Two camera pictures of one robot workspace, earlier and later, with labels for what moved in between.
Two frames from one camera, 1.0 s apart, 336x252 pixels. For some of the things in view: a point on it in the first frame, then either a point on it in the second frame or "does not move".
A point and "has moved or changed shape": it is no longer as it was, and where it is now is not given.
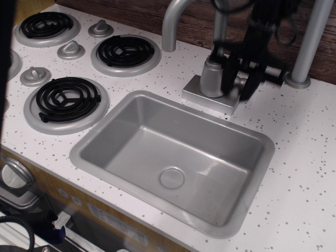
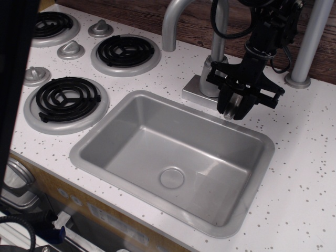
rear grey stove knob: [100, 29] does not move
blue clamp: [57, 236] does not move
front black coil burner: [66, 105] does not move
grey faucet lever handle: [238, 83] has moved or changed shape
